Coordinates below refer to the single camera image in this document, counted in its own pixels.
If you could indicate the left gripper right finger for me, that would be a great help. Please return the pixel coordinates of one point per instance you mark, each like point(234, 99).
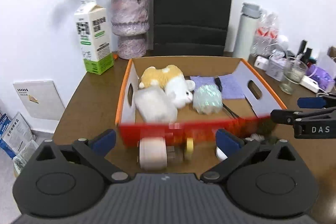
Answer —
point(237, 151)

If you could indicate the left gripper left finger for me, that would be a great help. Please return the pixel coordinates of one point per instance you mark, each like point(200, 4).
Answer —
point(92, 154)

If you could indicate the yellow tape roll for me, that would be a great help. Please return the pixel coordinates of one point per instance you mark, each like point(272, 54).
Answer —
point(189, 149)

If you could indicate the bubble wrap bundle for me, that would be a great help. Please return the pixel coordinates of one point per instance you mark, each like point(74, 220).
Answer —
point(207, 99)

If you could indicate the pink tape roll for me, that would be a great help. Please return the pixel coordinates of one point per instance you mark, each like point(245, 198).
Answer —
point(152, 153)

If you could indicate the purple cloth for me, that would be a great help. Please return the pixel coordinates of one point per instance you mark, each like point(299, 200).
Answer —
point(226, 84)

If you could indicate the white plush pouch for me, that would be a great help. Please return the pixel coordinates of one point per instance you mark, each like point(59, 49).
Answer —
point(155, 106)

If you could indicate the yellow white plush toy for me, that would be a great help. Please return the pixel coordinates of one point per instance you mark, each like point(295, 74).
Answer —
point(172, 81)

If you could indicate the white round lid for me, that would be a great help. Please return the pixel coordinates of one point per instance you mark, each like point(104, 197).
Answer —
point(220, 154)

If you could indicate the purple package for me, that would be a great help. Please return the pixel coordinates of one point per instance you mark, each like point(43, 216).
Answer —
point(324, 80)

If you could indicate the white power strip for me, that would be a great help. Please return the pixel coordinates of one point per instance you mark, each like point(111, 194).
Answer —
point(311, 85)

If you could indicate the clear drinking glass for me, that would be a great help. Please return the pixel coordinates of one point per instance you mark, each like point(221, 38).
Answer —
point(293, 72)

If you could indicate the black cosmetic bottles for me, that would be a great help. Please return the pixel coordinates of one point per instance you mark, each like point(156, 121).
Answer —
point(304, 52)

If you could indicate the white flat box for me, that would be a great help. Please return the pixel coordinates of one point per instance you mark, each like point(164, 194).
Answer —
point(41, 99)

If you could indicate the red orange cardboard box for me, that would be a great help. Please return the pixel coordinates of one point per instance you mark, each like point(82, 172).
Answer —
point(241, 117)

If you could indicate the white charger adapter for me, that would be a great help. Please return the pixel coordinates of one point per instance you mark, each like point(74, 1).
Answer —
point(261, 63)

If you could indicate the plastic water bottle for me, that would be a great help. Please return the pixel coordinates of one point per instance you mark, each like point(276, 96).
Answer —
point(266, 34)

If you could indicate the white thermos bottle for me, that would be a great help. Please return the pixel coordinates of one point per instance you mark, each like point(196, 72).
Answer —
point(249, 19)

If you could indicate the white green milk carton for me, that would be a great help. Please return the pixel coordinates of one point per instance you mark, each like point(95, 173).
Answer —
point(94, 34)

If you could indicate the pink ceramic vase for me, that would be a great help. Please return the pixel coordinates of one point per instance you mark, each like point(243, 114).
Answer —
point(130, 22)

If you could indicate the black paper bag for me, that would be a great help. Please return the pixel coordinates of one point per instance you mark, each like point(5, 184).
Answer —
point(190, 27)

